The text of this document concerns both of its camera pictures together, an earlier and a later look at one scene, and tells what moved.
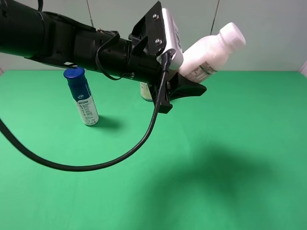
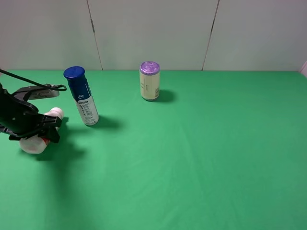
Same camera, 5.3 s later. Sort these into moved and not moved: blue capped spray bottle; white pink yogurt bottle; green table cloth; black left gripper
Moved: white pink yogurt bottle; black left gripper
Not moved: blue capped spray bottle; green table cloth
